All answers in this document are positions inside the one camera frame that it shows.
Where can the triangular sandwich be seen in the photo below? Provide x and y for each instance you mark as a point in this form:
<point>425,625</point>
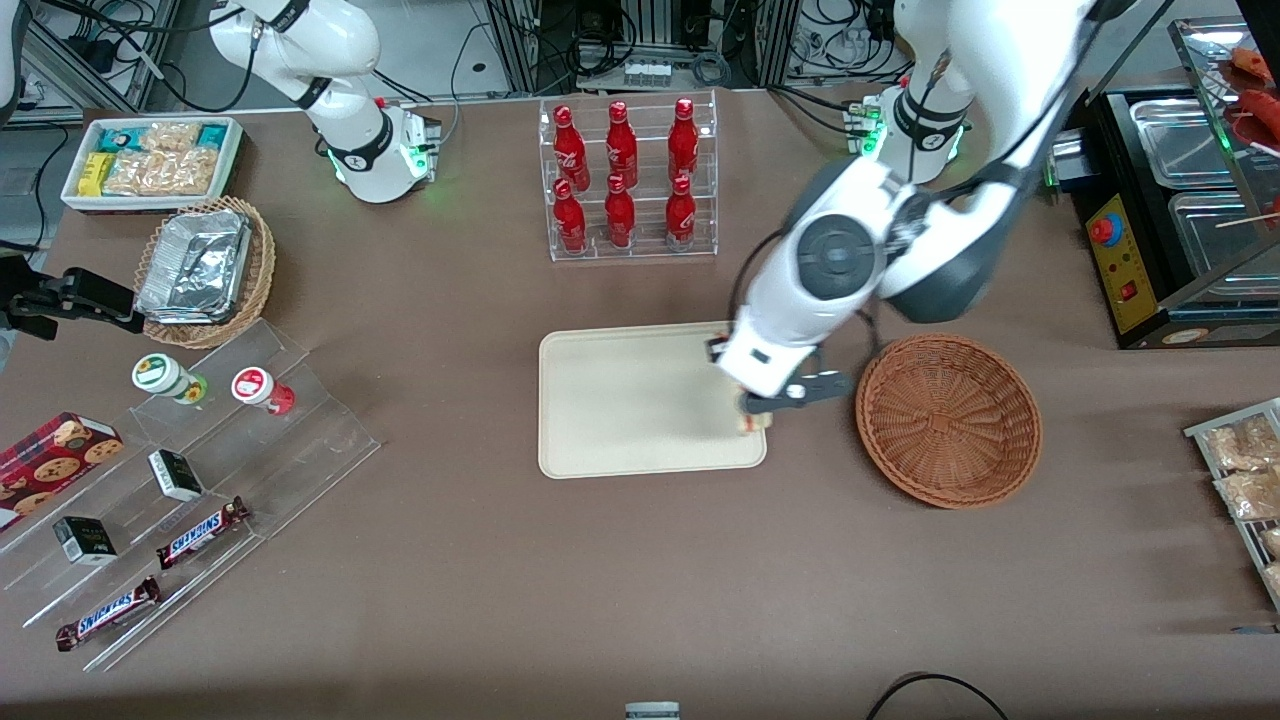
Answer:
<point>752,424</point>

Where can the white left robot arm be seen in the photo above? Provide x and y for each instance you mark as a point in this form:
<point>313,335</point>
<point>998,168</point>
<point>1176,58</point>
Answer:
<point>960,200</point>

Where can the round brown wicker basket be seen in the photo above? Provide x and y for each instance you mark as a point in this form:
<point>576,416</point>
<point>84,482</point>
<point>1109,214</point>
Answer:
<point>950,420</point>

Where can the cream plastic tray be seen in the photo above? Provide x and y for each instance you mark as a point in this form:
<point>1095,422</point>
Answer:
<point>630,400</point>

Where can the oval light wicker basket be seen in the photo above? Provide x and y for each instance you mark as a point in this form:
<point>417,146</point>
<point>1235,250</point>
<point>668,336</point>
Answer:
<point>262,270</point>

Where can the tray of packaged snacks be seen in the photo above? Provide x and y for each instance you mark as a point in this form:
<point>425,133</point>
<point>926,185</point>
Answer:
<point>1200,432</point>

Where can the green lid cup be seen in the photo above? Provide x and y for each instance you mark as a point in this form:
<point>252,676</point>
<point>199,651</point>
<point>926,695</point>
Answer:
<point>160,375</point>

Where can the aluminium foil container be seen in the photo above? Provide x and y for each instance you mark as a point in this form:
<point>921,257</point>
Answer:
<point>195,265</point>

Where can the yellow snack packet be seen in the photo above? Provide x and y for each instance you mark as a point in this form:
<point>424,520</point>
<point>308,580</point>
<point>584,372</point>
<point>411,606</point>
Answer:
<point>94,174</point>

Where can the clear cracker bag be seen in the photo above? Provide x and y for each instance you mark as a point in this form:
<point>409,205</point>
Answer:
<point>165,172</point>

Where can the red cola bottle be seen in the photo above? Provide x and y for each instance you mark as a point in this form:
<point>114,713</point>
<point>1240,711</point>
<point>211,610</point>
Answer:
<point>683,140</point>
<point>619,218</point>
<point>680,218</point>
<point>621,145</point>
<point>570,150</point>
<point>570,222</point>

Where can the teal snack packet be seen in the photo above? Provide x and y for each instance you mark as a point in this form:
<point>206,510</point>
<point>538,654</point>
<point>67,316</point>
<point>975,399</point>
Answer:
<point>122,138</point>

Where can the clear acrylic bottle rack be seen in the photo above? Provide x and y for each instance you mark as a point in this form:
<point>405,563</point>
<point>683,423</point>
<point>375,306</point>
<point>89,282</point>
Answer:
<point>645,245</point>

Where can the red cookie box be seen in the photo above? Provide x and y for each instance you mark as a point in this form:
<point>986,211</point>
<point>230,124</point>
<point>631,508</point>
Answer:
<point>50,460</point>

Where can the red lid cup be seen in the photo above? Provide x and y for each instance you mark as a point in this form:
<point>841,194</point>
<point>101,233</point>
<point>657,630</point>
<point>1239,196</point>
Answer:
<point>255,387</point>

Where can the small black box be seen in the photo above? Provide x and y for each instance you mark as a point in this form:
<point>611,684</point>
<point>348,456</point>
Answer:
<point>84,540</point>
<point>176,476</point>

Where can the white snack bin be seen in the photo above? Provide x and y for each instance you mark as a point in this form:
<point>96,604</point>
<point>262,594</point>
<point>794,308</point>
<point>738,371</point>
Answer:
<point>232,140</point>

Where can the snickers chocolate bar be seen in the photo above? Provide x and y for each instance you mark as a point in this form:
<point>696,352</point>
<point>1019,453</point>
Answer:
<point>105,613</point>
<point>200,532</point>

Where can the clear acrylic stepped display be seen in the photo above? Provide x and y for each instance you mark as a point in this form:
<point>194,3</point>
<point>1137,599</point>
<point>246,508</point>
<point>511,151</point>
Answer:
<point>320,440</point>

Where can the white power strip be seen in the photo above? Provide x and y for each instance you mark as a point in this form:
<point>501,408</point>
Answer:
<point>647,73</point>

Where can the black food warmer machine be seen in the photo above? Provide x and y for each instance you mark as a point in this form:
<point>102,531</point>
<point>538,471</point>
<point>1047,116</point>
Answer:
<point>1130,280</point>

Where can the small grey device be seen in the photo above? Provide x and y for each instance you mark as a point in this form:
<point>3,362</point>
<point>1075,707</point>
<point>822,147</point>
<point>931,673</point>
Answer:
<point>652,711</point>

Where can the steel warmer pan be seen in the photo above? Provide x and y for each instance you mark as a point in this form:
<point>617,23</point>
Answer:
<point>1215,240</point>
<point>1180,145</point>

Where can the clear bag of snacks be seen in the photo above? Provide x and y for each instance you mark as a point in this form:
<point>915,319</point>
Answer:
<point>1240,445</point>
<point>1250,495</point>

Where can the red sausage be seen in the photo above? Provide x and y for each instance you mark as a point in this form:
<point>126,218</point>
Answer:
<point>1262,108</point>
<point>1255,65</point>

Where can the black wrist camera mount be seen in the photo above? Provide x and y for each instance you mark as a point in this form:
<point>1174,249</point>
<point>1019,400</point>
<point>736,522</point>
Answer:
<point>717,350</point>

